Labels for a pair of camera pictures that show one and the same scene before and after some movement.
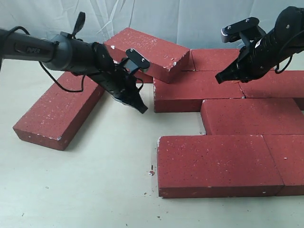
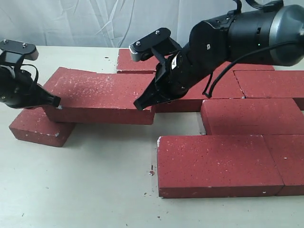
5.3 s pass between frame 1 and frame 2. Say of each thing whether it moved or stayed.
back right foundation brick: stayed
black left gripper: moved
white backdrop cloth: stayed
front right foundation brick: stayed
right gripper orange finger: moved
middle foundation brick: stayed
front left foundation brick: stayed
